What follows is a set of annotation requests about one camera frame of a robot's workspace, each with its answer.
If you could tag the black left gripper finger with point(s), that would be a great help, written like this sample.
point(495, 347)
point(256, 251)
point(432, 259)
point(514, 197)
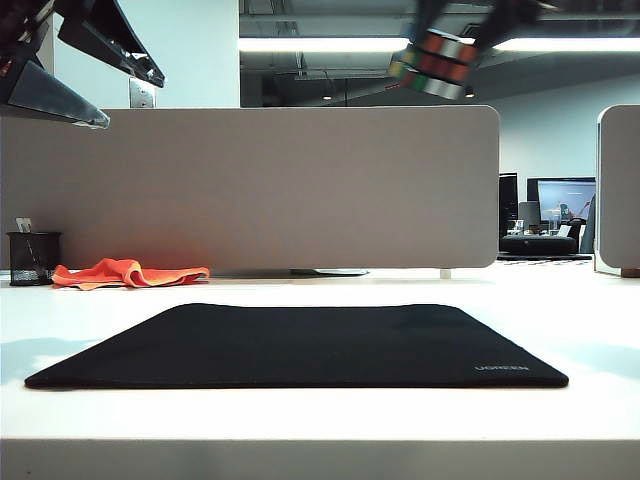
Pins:
point(60, 102)
point(110, 35)

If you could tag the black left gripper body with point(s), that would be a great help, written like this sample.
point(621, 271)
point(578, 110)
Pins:
point(22, 25)

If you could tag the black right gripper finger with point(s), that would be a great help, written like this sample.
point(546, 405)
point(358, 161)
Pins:
point(429, 15)
point(510, 20)

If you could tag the multicoloured puzzle cube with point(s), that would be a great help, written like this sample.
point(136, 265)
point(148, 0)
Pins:
point(440, 65)

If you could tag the black mouse pad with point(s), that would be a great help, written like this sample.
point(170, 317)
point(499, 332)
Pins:
point(300, 345)

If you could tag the white ceiling light strip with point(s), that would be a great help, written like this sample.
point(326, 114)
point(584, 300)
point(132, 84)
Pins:
point(325, 44)

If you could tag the black mesh pen holder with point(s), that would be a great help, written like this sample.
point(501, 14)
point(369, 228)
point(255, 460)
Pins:
point(30, 260)

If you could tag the lit computer monitor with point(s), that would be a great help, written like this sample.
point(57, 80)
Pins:
point(560, 192)

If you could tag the dark computer monitor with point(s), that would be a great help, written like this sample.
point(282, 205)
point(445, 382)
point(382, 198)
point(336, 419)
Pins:
point(508, 200)

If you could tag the orange cloth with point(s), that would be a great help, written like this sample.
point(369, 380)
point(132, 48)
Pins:
point(125, 275)

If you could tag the grey office chair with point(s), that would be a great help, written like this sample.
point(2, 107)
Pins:
point(528, 212)

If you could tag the narrow grey desk divider panel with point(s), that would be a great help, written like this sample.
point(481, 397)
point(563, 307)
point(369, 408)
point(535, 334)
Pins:
point(622, 190)

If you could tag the wide grey desk divider panel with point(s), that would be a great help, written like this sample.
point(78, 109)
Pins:
point(300, 190)

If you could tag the brown divider foot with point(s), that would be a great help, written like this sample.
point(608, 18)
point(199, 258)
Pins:
point(631, 273)

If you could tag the metal wall plate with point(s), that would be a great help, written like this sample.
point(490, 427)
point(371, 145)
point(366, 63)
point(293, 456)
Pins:
point(142, 97)

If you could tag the white divider bracket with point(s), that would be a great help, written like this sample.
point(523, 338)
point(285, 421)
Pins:
point(445, 274)

